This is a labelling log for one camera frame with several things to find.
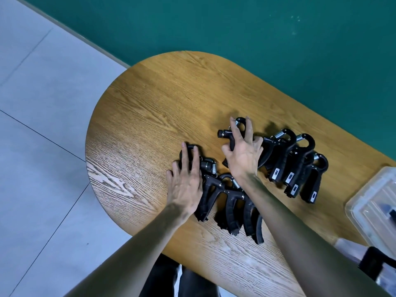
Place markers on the person's right hand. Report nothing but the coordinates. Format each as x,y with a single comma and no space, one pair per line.
244,157

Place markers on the person's left hand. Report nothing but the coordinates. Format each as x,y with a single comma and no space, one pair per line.
184,191

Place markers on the clear lid with black handle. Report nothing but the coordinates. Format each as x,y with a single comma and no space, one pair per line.
368,207

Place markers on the person's left forearm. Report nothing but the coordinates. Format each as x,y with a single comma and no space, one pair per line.
130,259

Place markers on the person's right forearm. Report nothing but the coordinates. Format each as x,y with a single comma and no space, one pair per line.
303,244

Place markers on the person's dark trousers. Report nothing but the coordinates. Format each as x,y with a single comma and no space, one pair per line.
161,281

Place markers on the wooden table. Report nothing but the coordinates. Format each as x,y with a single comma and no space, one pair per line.
154,105

